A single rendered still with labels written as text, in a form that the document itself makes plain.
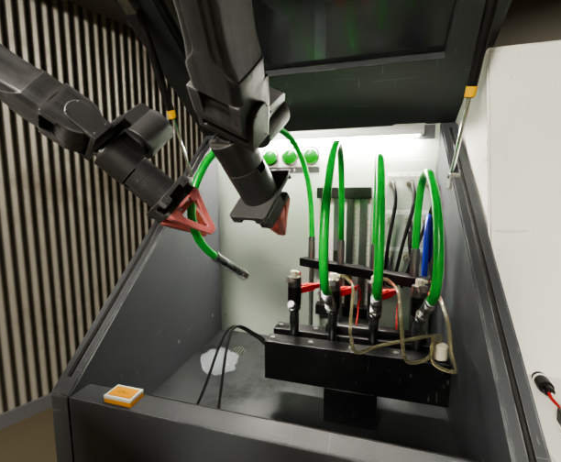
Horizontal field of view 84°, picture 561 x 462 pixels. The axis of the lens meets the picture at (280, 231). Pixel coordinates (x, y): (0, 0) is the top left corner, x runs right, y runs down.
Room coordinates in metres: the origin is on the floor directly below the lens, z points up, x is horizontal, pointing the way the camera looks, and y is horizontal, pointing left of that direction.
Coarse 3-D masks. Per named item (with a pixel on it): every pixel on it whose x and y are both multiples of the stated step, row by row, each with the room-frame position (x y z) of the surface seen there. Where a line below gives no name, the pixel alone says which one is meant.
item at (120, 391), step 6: (114, 390) 0.46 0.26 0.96; (120, 390) 0.46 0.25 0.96; (126, 390) 0.46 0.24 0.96; (132, 390) 0.46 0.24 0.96; (138, 390) 0.46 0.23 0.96; (120, 396) 0.45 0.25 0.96; (126, 396) 0.45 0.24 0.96; (132, 396) 0.45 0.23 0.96; (138, 396) 0.46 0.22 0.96; (108, 402) 0.45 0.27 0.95; (114, 402) 0.45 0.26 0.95; (120, 402) 0.45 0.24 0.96; (132, 402) 0.44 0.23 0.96
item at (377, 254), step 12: (384, 168) 0.52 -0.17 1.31; (384, 180) 0.50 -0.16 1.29; (384, 192) 0.48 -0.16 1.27; (384, 204) 0.47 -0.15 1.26; (384, 216) 0.46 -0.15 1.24; (372, 228) 0.71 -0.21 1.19; (384, 228) 0.45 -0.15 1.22; (372, 240) 0.70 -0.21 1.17; (384, 240) 0.45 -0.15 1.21; (372, 252) 0.70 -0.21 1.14; (372, 264) 0.70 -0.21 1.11; (372, 300) 0.48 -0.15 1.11; (372, 312) 0.53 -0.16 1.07
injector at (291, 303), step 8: (296, 280) 0.62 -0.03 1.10; (288, 288) 0.63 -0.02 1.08; (296, 288) 0.62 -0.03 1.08; (288, 296) 0.63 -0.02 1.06; (296, 296) 0.62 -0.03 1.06; (288, 304) 0.60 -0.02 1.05; (296, 304) 0.62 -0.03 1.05; (296, 312) 0.63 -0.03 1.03; (296, 320) 0.63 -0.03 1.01; (296, 328) 0.63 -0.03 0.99
